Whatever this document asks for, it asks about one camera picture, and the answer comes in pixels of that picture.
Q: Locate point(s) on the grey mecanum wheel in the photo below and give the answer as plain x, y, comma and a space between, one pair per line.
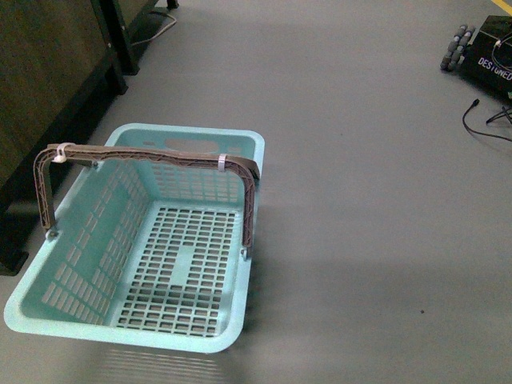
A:
457, 47

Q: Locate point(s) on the light blue plastic basket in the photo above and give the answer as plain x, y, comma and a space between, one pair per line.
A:
144, 253

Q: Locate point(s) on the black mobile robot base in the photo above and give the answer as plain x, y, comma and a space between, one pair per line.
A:
488, 60

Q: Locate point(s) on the dark display shelf unit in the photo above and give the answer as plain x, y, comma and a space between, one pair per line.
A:
53, 54

